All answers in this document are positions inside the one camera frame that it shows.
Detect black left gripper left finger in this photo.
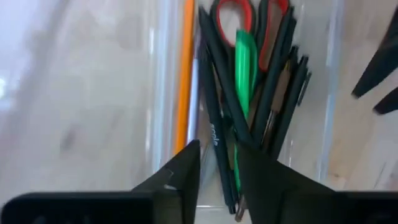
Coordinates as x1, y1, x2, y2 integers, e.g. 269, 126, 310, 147
0, 139, 201, 224

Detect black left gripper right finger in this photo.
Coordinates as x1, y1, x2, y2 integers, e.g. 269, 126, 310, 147
238, 145, 398, 224

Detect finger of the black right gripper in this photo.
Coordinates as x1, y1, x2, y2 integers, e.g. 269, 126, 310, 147
351, 6, 398, 98
373, 86, 398, 116

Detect clear plastic supply box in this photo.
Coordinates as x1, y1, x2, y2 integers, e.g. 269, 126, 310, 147
0, 0, 341, 224

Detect orange pencil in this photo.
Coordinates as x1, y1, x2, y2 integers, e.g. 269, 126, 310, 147
172, 0, 196, 156

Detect green pen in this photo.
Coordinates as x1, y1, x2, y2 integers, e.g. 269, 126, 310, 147
232, 29, 259, 194

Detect red-handled scissors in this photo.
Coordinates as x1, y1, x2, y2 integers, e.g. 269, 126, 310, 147
210, 0, 295, 223

